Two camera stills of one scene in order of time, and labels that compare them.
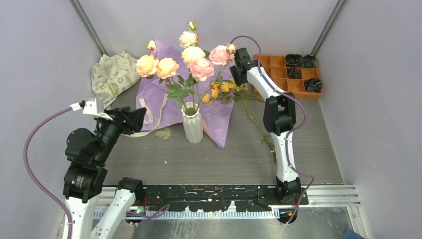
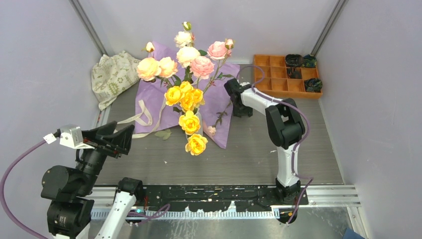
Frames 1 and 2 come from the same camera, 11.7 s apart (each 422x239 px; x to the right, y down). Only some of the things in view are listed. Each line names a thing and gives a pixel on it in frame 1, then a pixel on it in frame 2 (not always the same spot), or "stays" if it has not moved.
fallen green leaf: x=164 y=134 stays
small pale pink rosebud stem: x=252 y=113 to x=211 y=129
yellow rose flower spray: x=228 y=91 to x=189 y=98
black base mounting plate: x=202 y=198 stays
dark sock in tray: x=293 y=72 stays
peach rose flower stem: x=150 y=65 stays
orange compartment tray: x=291 y=79 stays
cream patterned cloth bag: x=114 y=74 stays
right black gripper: x=238 y=80 to x=248 y=111
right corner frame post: x=338 y=9 stays
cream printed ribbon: x=151 y=121 stays
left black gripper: x=129 y=120 to x=98 y=137
